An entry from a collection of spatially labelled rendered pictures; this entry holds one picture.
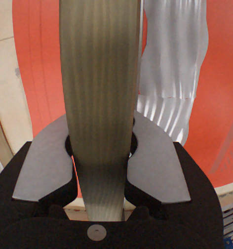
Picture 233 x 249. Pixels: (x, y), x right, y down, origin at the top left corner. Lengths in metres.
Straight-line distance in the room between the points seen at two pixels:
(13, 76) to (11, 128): 0.08
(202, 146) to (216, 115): 0.05
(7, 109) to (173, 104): 0.21
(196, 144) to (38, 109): 0.22
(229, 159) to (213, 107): 0.14
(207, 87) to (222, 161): 0.16
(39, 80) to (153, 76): 0.12
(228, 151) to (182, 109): 0.15
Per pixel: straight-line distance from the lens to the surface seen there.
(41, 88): 0.19
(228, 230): 0.86
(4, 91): 0.21
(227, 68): 0.22
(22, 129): 0.23
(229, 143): 0.29
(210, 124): 0.24
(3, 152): 0.25
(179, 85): 0.18
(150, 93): 0.17
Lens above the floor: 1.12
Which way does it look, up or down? 58 degrees down
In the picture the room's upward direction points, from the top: 176 degrees clockwise
